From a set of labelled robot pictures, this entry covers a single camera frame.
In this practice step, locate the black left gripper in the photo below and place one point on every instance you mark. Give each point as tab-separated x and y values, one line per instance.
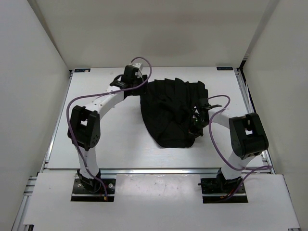
142	91

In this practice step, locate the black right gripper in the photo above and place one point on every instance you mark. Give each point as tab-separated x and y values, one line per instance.
199	133

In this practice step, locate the black pleated skirt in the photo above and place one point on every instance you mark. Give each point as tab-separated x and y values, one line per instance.
166	110

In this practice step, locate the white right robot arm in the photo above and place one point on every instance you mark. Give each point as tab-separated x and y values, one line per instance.
248	140

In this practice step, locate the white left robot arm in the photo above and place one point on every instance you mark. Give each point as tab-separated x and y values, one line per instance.
84	122

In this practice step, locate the right blue corner sticker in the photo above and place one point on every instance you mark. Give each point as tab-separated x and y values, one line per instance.
224	68

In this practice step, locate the white front cover board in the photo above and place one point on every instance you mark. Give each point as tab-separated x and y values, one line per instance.
160	203

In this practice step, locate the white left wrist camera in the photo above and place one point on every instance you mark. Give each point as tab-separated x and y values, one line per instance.
139	66

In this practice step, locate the aluminium table edge rail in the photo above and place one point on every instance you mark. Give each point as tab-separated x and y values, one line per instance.
113	171

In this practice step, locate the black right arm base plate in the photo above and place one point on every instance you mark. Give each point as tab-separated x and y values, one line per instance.
216	191

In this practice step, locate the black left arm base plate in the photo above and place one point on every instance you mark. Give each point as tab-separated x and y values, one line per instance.
97	194

